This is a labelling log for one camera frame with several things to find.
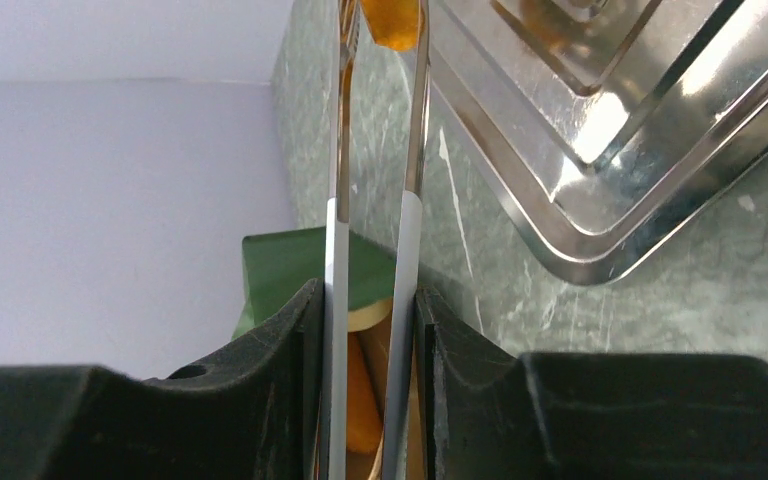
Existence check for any metal baking tray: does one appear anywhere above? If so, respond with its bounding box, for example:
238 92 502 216
429 1 768 285

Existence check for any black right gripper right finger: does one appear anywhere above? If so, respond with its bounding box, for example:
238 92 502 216
415 288 768 479

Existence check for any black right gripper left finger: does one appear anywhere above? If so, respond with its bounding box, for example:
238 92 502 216
0 279 324 479

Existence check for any orange fake bread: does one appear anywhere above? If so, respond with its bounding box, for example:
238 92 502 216
346 298 392 479

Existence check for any smooth orange fake loaf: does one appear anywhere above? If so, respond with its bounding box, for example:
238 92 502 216
361 0 423 52

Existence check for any green paper bag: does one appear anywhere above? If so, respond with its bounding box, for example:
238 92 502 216
232 227 395 339

